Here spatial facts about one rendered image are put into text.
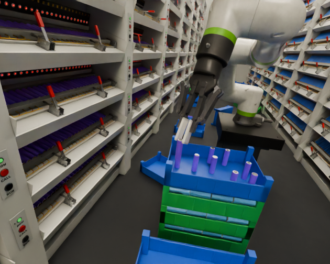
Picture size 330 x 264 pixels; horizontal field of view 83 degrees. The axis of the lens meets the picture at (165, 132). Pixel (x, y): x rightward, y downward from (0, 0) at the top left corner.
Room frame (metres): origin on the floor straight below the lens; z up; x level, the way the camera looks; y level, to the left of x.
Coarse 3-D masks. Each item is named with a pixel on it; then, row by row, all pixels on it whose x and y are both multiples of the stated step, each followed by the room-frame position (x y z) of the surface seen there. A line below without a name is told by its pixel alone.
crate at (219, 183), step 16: (176, 144) 0.63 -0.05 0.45; (192, 144) 0.64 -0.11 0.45; (192, 160) 0.60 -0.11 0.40; (240, 160) 0.62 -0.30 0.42; (176, 176) 0.45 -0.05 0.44; (192, 176) 0.44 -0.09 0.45; (208, 176) 0.52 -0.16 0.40; (224, 176) 0.52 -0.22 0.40; (240, 176) 0.53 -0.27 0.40; (208, 192) 0.44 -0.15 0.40; (224, 192) 0.43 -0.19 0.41; (240, 192) 0.43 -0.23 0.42; (256, 192) 0.43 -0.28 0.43
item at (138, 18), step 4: (136, 0) 1.08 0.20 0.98; (140, 8) 1.62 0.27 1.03; (136, 12) 1.11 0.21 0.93; (148, 12) 1.70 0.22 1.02; (136, 16) 1.13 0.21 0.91; (140, 16) 1.18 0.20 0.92; (144, 16) 1.23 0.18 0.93; (156, 16) 1.68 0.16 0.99; (160, 16) 1.68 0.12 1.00; (136, 20) 1.14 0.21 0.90; (140, 20) 1.20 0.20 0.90; (144, 20) 1.25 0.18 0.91; (148, 20) 1.31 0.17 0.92; (152, 20) 1.38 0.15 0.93; (160, 20) 1.68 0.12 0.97; (164, 20) 1.67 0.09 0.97; (144, 24) 1.26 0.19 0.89; (148, 24) 1.33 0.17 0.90; (152, 24) 1.40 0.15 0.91; (156, 24) 1.47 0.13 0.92; (160, 24) 1.56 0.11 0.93; (164, 24) 1.67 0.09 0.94; (152, 28) 1.43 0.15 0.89; (156, 28) 1.50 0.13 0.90; (160, 28) 1.59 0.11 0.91
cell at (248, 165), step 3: (246, 162) 0.52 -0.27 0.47; (249, 162) 0.52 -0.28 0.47; (246, 165) 0.52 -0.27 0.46; (249, 165) 0.51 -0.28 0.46; (246, 168) 0.52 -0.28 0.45; (249, 168) 0.52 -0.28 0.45; (243, 171) 0.52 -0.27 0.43; (246, 171) 0.52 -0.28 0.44; (243, 174) 0.52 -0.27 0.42; (246, 174) 0.51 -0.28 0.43; (243, 177) 0.52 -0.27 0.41; (246, 177) 0.52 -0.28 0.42
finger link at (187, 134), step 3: (189, 120) 0.49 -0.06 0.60; (192, 120) 0.49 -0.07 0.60; (189, 123) 0.48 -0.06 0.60; (189, 126) 0.48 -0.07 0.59; (186, 129) 0.48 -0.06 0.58; (189, 129) 0.48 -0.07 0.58; (186, 132) 0.47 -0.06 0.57; (189, 132) 0.48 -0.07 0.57; (186, 135) 0.47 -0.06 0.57; (189, 135) 0.48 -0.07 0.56; (183, 138) 0.47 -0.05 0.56; (186, 138) 0.47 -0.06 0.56; (189, 138) 0.49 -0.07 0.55; (183, 141) 0.46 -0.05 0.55; (186, 141) 0.48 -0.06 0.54; (186, 144) 0.48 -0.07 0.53
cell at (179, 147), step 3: (180, 138) 0.49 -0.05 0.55; (177, 141) 0.47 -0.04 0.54; (180, 141) 0.47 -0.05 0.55; (177, 144) 0.47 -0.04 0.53; (180, 144) 0.47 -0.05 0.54; (177, 147) 0.47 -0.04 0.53; (180, 147) 0.47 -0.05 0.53; (177, 150) 0.47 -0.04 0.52; (180, 150) 0.47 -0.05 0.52; (177, 153) 0.47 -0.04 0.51; (180, 153) 0.47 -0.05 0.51; (177, 156) 0.47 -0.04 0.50; (180, 156) 0.47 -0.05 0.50; (177, 159) 0.47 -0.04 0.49; (180, 159) 0.47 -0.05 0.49
